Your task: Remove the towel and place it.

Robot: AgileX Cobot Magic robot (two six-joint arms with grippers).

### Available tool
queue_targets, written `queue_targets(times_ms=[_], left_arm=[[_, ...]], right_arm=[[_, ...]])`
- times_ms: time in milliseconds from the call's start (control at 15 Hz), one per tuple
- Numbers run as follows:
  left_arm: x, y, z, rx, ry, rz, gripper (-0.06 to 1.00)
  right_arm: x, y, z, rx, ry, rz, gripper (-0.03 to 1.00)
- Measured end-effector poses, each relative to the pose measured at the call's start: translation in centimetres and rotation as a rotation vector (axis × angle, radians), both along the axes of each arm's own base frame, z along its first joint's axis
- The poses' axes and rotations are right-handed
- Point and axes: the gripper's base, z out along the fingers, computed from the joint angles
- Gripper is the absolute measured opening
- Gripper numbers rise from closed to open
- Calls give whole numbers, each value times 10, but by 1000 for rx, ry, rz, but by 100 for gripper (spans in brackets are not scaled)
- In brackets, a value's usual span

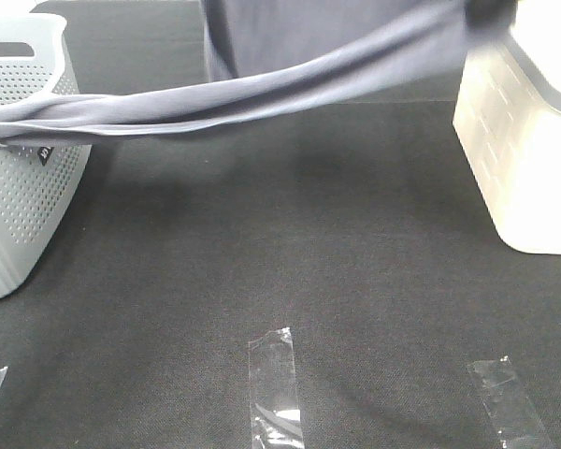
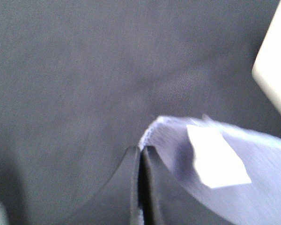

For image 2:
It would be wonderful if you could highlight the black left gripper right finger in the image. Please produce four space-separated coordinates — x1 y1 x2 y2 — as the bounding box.
141 146 231 225

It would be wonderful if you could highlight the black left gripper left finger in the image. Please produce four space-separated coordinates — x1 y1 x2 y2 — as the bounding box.
60 147 141 225

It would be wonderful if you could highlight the grey microfibre towel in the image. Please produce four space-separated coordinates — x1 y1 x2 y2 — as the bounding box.
139 116 281 225

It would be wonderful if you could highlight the black table cloth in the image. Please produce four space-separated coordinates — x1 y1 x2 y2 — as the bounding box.
0 0 281 225

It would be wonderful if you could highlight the white plastic storage box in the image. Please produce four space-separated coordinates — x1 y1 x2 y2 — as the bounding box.
252 1 281 115

